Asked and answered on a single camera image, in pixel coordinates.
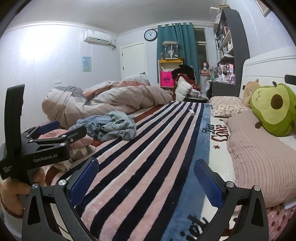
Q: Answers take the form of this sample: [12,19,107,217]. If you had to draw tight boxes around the pink checked pants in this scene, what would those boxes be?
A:
[39,129,96,161]

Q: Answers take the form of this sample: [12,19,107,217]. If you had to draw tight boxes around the person left hand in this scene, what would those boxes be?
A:
[0,166,46,218]

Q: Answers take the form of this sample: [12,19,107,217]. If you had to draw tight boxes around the blue denim garment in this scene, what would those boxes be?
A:
[68,115,111,139]

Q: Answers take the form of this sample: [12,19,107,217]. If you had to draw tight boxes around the pink striped duvet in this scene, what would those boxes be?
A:
[42,74,173,129]

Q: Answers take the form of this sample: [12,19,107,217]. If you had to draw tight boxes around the light blue garment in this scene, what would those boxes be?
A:
[96,110,137,142]

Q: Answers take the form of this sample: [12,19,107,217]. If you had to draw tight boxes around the pink pillow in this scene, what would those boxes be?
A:
[224,111,295,207]

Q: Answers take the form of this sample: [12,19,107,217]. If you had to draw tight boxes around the striped Coke blanket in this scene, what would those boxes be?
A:
[41,100,296,241]

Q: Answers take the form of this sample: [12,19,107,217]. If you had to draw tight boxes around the white door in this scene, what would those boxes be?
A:
[120,42,147,79]

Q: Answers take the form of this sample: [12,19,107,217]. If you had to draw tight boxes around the air conditioner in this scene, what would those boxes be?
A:
[84,30,116,49]

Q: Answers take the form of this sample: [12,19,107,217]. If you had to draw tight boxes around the floral pillow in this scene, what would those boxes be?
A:
[209,96,251,118]

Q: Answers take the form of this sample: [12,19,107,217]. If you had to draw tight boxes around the avocado plush toy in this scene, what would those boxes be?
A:
[250,82,295,137]

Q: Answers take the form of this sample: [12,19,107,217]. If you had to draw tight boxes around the pink WM bag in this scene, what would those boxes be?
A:
[160,71,174,88]

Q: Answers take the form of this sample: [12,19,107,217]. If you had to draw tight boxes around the small white box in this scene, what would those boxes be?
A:
[189,109,195,116]

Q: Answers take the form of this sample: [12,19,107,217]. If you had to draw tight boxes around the yellow white cabinet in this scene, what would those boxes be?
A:
[158,58,183,88]

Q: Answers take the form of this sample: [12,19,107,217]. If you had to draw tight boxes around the white puffer jacket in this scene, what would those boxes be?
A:
[175,76,193,101]

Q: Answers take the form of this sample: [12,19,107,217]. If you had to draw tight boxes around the tan plush toy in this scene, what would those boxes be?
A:
[242,79,260,108]

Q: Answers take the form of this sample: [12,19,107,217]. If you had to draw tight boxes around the black garment pile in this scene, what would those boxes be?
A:
[171,64,196,81]

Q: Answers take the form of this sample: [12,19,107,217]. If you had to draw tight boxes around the glass display case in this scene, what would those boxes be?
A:
[163,41,179,59]

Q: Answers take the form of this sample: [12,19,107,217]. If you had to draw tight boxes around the white headboard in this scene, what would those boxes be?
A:
[239,46,296,98]

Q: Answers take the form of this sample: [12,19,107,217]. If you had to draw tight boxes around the wig on mannequin head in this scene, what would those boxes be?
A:
[201,59,209,70]

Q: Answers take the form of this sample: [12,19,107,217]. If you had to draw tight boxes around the teal curtain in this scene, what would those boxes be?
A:
[156,23,200,84]

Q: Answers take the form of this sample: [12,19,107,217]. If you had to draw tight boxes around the blue wall poster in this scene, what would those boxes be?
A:
[82,57,92,72]

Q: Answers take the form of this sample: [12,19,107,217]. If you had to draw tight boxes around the wall clock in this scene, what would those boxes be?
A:
[144,29,158,42]

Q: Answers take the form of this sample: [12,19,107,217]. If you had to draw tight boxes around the grey wall shelf unit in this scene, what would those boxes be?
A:
[211,8,250,97]

